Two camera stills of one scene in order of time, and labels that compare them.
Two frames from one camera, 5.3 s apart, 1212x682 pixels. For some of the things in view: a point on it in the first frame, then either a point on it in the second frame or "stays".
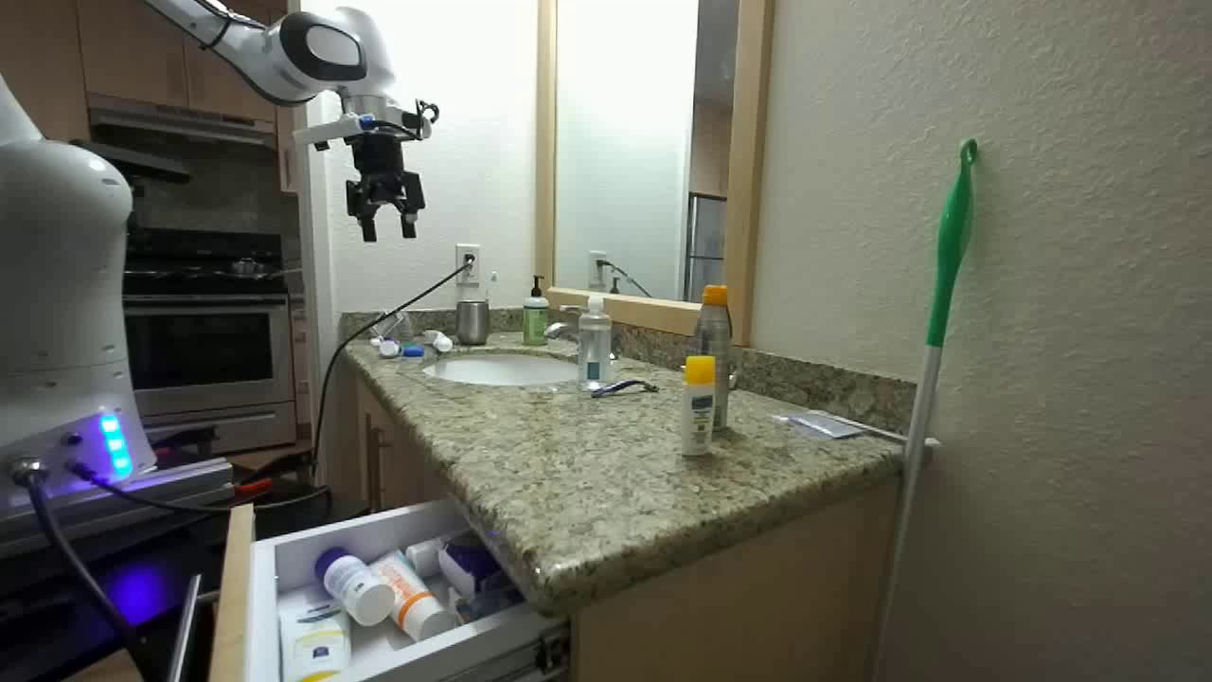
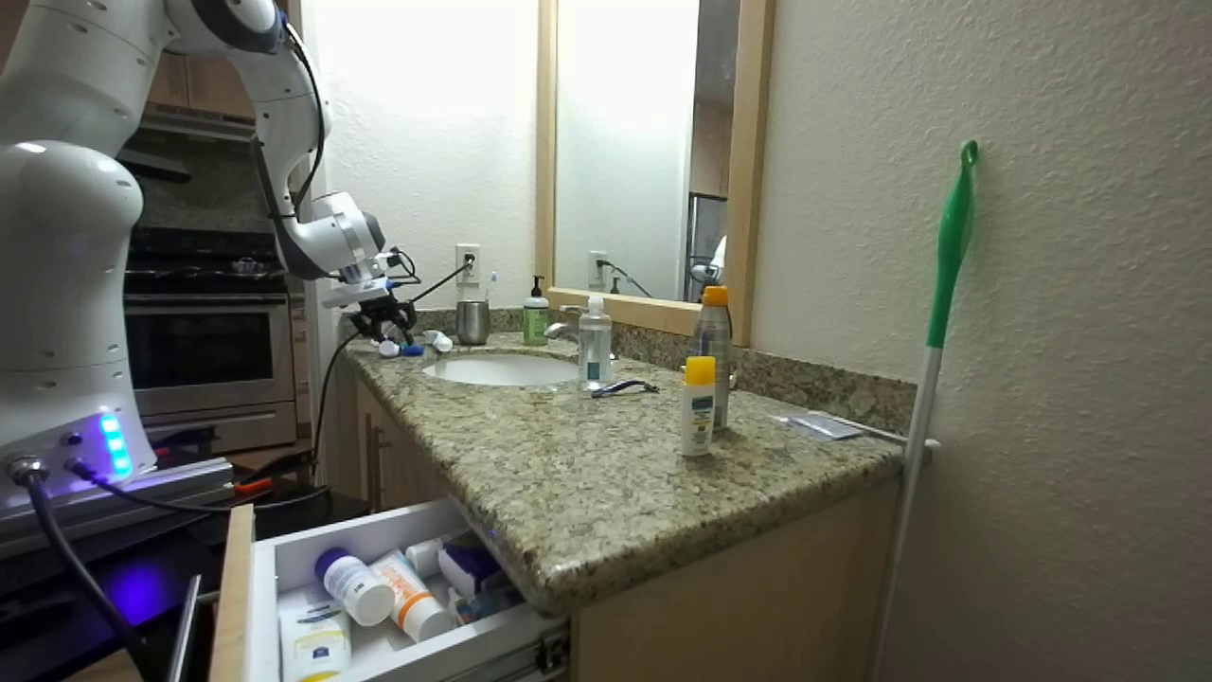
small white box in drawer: (319, 648) stays
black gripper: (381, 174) -> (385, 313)
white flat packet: (825, 425) stays
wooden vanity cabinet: (687, 522) stays
